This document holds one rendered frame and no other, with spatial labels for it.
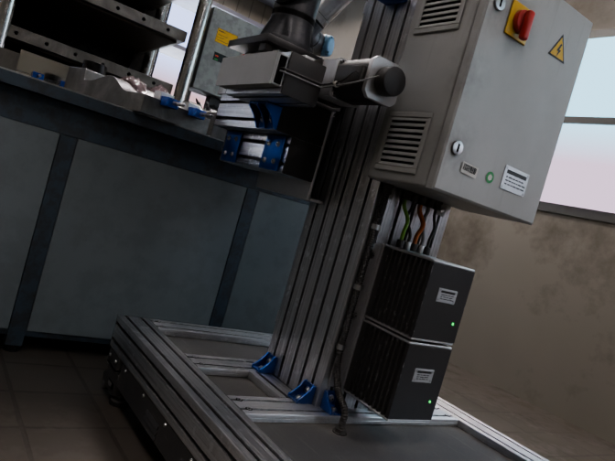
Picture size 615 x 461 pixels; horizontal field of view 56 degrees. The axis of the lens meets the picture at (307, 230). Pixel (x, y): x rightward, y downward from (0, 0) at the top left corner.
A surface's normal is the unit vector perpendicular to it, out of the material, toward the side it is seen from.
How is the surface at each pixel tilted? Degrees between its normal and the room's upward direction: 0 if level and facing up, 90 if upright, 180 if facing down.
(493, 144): 91
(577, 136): 90
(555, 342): 90
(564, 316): 90
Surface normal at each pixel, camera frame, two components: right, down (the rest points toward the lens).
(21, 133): 0.52, 0.18
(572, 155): -0.80, -0.21
